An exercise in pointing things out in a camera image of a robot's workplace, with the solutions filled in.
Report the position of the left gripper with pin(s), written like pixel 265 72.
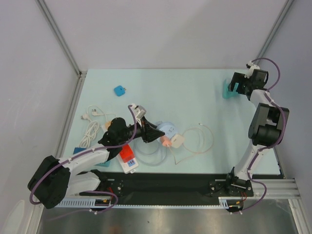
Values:
pixel 149 131

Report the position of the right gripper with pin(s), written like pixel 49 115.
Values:
pixel 236 82

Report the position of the teal triangular power strip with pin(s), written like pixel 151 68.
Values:
pixel 226 93

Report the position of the pink charger plug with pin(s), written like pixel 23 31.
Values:
pixel 165 141

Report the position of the light blue round socket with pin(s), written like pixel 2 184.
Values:
pixel 168 128

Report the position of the white square charger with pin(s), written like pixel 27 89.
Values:
pixel 177 140

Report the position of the wooden tan plug adapter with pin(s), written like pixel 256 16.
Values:
pixel 107 124

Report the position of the blue square plug adapter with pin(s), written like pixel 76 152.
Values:
pixel 119 91

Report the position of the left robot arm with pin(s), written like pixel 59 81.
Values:
pixel 55 178

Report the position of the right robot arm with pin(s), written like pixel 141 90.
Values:
pixel 266 130

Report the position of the red cube adapter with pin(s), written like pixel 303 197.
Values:
pixel 126 153

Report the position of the teal rectangular power strip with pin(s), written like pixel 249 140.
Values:
pixel 103 164

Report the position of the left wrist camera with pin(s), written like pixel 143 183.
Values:
pixel 138 111

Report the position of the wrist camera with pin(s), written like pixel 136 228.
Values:
pixel 251 67
pixel 138 111

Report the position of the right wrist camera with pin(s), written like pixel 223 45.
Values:
pixel 251 67

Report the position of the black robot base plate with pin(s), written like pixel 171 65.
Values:
pixel 149 189

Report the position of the aluminium frame rail left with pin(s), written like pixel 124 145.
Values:
pixel 47 14

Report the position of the aluminium frame rail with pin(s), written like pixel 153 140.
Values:
pixel 275 28
pixel 47 14

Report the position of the aluminium frame rail right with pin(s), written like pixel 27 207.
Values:
pixel 275 28

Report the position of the white slotted cable duct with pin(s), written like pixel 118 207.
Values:
pixel 93 203

